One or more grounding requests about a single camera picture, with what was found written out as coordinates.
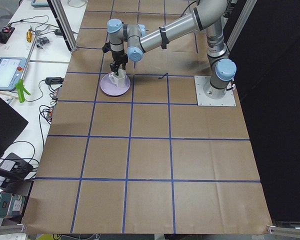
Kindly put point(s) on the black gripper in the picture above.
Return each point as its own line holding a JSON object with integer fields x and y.
{"x": 118, "y": 57}

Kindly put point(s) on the white faceted mug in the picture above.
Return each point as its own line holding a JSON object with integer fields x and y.
{"x": 120, "y": 80}

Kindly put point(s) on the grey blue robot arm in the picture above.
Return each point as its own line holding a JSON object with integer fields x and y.
{"x": 129, "y": 42}

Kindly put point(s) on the lavender round plate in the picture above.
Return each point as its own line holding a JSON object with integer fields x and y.
{"x": 112, "y": 89}

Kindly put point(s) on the black power adapter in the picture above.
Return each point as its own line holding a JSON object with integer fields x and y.
{"x": 54, "y": 80}

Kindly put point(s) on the teach pendant tablet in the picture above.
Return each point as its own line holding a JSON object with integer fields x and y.
{"x": 11, "y": 69}

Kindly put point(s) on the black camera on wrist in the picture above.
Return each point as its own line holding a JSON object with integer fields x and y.
{"x": 107, "y": 47}

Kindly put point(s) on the aluminium frame post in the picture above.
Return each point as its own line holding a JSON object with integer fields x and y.
{"x": 63, "y": 23}

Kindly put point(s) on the yellow handled tool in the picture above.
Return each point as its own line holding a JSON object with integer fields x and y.
{"x": 29, "y": 36}

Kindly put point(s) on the green handled long tool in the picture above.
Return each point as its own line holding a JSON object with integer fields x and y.
{"x": 19, "y": 86}

